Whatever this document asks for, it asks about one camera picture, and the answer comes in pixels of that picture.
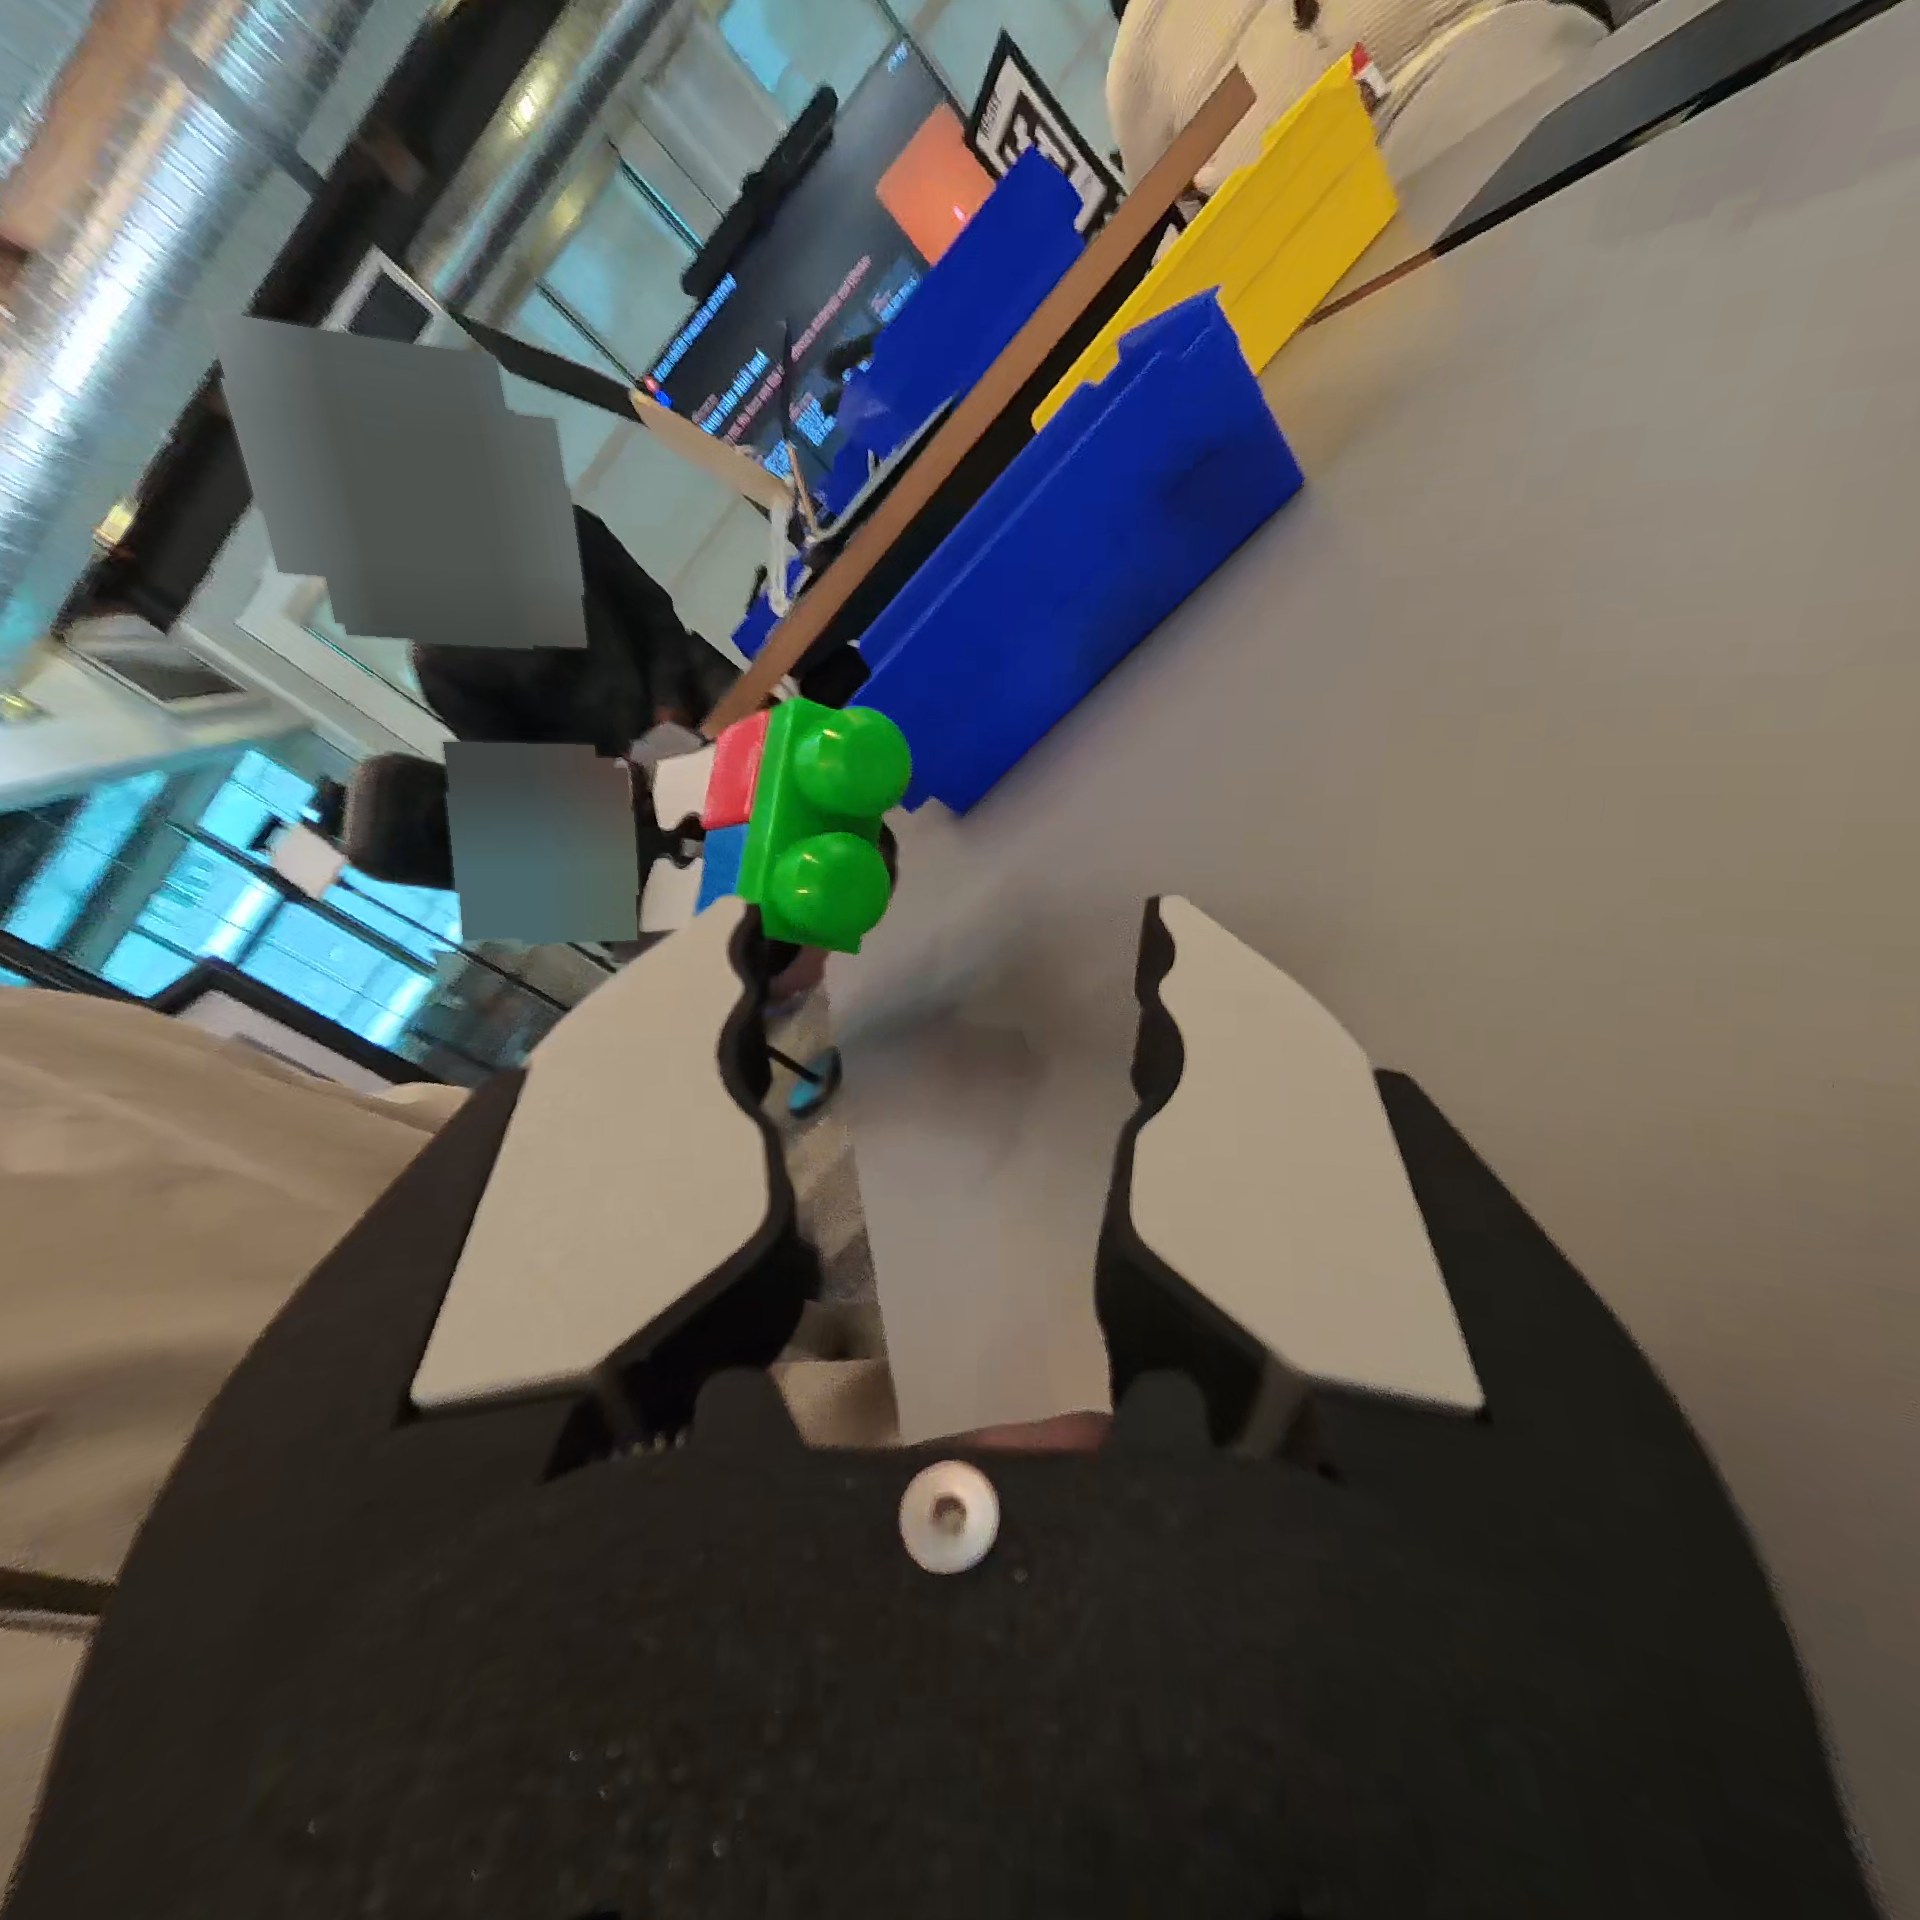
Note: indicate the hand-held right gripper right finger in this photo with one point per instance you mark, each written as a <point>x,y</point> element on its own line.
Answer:
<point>1305,1200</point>

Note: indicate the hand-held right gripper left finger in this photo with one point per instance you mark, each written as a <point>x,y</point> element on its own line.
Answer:
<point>586,1200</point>

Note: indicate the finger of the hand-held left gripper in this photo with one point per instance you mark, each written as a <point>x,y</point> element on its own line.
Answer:
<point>675,842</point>

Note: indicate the blue toy building block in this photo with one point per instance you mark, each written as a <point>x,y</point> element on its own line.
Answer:
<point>721,872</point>

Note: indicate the red toy building block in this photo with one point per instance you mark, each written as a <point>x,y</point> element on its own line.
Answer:
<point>737,775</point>

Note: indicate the green two-stud toy block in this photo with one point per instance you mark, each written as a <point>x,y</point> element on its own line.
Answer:
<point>816,826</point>

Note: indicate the blue plastic bin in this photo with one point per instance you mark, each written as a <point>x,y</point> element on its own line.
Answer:
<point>960,315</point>
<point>1112,556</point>

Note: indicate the wooden side table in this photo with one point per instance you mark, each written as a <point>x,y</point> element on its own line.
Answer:
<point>991,404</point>

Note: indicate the computer monitor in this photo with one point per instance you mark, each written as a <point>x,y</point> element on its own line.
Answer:
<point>811,269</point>

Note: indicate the yellow plastic bin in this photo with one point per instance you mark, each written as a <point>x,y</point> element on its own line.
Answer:
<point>1275,227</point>

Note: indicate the silver ventilation duct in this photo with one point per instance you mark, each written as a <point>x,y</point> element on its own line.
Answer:
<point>151,269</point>

